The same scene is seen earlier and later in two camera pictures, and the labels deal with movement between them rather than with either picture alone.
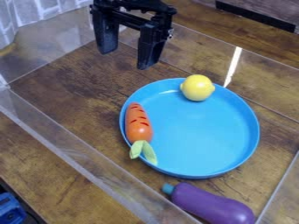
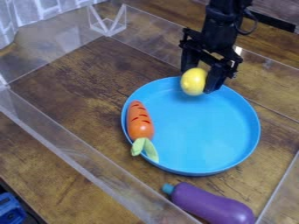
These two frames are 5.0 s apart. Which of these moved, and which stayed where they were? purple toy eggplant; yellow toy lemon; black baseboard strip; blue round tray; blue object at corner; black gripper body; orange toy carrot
Moved: yellow toy lemon; black gripper body
Stayed: blue round tray; orange toy carrot; blue object at corner; purple toy eggplant; black baseboard strip
